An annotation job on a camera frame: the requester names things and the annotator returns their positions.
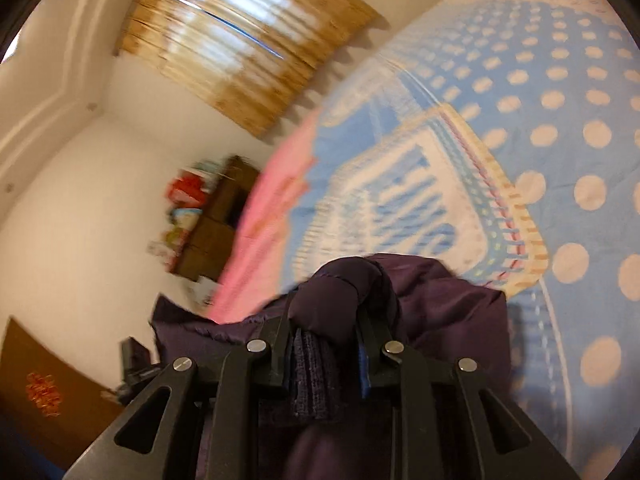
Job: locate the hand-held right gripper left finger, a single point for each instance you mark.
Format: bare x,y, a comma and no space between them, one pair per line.
277,342

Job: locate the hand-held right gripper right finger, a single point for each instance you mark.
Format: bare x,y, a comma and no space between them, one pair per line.
364,370

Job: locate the purple padded jacket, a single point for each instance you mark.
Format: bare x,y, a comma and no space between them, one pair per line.
430,305

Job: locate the brown wooden door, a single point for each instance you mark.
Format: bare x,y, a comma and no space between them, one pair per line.
85,425

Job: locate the white paper bag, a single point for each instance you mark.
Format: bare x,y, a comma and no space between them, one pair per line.
204,291

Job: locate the red door ornament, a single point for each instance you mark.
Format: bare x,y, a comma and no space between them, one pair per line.
45,394

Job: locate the white printed card box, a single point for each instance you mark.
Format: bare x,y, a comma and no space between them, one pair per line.
160,254

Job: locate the dark wooden desk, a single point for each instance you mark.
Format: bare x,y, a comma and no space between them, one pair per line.
215,232

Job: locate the pink bed sheet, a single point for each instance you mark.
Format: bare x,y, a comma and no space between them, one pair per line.
270,200

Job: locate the heap of desk clutter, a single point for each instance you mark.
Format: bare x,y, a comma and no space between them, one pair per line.
182,225

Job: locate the blue dotted bed sheet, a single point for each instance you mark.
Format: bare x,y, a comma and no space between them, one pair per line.
550,160

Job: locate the wide yellow window curtain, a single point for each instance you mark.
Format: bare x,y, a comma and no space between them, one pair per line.
240,55

